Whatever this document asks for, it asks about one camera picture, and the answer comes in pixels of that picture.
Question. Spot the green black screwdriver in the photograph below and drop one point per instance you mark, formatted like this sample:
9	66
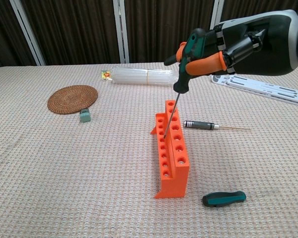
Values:
182	79

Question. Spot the small yellow candy packet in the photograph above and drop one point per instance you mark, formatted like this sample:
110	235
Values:
106	75

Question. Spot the white partition frame post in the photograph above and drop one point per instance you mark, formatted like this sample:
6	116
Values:
27	32
217	12
121	32

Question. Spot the orange tool holder block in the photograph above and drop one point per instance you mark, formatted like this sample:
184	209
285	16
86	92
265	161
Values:
173	183

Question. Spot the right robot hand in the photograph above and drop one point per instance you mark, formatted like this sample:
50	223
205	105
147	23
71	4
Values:
263	49

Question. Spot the clear bag of sticks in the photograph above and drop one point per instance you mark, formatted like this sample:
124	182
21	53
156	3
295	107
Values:
139	77

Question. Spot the beige woven tablecloth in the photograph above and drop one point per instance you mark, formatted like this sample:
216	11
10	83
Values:
64	161

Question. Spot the black screwdriver teal stripe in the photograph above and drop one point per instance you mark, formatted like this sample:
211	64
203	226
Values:
223	198

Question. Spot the round woven rattan coaster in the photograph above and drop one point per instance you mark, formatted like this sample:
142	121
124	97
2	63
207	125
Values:
72	99

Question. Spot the white folding laptop stand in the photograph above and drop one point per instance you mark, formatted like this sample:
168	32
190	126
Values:
263	88

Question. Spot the small green block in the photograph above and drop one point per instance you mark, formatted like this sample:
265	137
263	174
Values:
85	116

